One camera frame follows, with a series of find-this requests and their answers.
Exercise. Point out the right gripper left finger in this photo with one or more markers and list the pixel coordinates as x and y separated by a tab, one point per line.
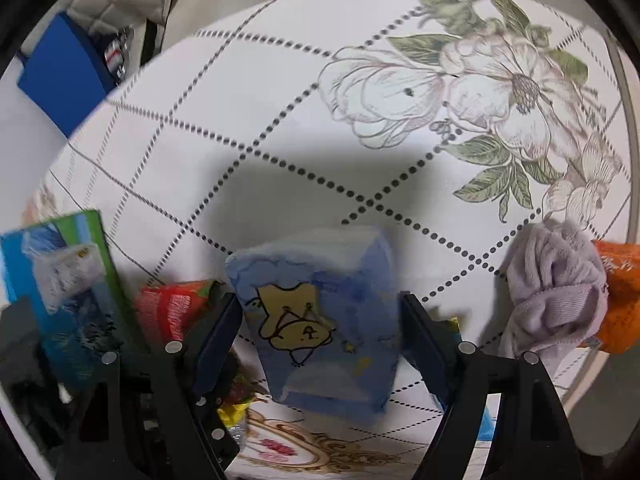
155	416

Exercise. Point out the red snack bag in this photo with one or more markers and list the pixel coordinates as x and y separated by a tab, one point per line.
167	312

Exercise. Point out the long blue snack package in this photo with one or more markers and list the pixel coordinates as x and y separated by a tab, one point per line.
456	377

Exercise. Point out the orange snack bag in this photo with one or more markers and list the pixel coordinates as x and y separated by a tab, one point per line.
619	330

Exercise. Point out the lilac towel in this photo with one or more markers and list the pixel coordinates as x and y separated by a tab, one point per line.
557	285

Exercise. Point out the blue bear tissue pack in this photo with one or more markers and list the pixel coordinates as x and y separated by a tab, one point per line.
322	308

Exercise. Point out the blue green cardboard box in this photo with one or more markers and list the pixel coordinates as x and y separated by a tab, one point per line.
65	270

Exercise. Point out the floral white tablecloth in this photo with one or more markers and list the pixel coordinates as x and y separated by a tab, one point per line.
452	125

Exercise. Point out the blue folded mat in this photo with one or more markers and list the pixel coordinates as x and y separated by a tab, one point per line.
64	76

